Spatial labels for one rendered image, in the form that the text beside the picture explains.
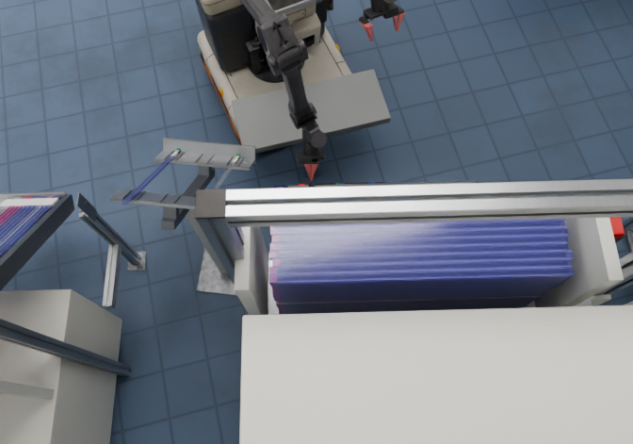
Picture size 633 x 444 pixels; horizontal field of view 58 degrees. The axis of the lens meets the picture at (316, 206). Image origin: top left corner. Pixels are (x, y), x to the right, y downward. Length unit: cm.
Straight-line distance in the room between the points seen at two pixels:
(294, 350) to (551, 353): 38
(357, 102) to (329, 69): 51
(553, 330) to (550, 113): 237
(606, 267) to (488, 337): 23
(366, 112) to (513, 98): 111
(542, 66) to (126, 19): 230
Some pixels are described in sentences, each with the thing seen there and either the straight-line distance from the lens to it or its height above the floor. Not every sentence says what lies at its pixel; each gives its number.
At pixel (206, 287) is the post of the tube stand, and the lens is 271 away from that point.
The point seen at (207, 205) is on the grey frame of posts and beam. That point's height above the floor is 190.
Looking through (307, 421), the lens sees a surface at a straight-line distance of 87.
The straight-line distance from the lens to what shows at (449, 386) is 89.
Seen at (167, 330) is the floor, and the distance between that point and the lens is 272.
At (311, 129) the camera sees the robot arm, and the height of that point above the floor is 94.
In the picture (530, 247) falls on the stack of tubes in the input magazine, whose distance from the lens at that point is 104.
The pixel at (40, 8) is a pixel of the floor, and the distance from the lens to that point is 378.
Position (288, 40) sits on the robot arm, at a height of 134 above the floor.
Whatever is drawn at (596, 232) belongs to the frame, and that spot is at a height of 170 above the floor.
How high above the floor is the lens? 259
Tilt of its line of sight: 68 degrees down
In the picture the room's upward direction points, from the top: 1 degrees counter-clockwise
